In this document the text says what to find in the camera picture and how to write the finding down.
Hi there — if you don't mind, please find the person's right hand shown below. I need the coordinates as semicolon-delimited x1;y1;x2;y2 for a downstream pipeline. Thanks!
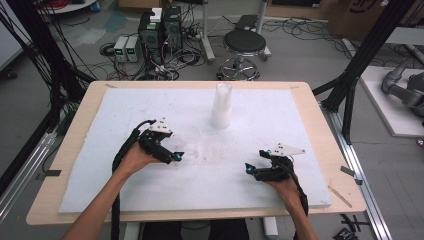
265;178;302;213

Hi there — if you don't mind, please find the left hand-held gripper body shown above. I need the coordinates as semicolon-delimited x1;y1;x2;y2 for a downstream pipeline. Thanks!
137;117;174;165

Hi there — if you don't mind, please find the person's left hand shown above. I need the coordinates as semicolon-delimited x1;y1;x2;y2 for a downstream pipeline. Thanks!
114;142;162;179

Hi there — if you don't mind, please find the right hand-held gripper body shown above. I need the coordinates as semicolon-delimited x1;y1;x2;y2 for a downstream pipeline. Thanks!
254;142;307;183

